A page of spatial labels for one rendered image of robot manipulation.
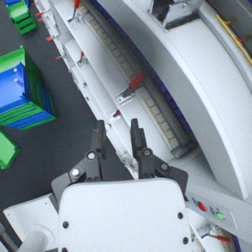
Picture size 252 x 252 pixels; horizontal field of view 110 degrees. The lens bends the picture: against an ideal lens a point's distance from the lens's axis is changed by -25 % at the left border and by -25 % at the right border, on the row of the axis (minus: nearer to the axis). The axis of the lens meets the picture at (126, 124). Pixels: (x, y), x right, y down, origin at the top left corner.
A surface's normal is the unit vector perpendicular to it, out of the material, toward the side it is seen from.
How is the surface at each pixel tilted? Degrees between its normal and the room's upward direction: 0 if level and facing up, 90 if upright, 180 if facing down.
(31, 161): 0
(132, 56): 18
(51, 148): 0
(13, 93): 0
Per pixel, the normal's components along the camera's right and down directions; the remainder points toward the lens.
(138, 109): -0.04, 0.00
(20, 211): 0.23, -0.09
